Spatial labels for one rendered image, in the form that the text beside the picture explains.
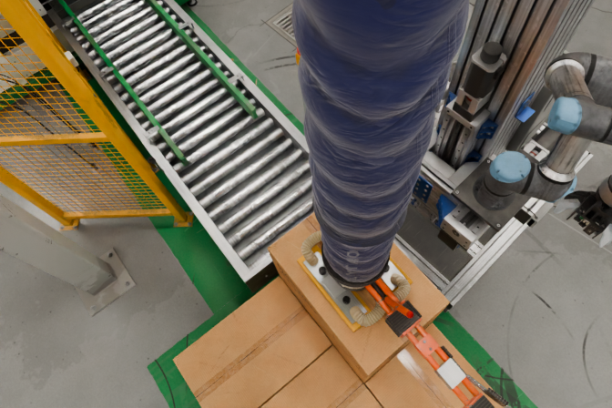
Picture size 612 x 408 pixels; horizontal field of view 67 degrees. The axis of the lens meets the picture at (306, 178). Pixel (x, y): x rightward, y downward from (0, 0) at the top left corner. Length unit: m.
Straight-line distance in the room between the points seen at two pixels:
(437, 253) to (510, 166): 1.06
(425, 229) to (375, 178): 1.88
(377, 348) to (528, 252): 1.50
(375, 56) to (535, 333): 2.48
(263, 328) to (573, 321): 1.69
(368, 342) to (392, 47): 1.35
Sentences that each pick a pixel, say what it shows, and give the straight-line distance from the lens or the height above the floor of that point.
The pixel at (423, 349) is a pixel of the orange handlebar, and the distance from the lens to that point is 1.64.
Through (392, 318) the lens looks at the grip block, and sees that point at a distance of 1.63.
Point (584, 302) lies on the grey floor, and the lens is 3.06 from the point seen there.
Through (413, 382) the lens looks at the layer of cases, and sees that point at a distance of 2.17.
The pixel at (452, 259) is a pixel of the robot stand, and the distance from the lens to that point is 2.67.
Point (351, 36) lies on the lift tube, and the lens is 0.55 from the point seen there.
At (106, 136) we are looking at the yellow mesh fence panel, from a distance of 2.22.
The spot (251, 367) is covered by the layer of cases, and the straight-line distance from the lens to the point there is 2.19.
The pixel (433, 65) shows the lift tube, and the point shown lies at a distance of 0.62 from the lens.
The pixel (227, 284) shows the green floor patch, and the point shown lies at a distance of 2.86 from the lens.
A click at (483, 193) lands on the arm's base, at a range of 1.84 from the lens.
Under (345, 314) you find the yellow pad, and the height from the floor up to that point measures 0.97.
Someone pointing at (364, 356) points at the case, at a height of 0.94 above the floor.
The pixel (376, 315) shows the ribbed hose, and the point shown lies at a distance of 1.69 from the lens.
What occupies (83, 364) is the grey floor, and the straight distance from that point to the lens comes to 3.07.
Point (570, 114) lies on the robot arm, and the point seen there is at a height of 1.85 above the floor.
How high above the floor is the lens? 2.69
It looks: 63 degrees down
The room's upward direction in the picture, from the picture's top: 9 degrees counter-clockwise
